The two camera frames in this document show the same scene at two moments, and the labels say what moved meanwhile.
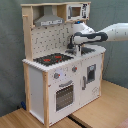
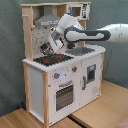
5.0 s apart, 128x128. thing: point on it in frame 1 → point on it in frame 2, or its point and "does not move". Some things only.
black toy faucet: x=71 y=45 does not move
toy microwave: x=77 y=11 does not move
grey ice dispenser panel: x=91 y=73 does not move
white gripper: x=78 y=50 → x=56 y=40
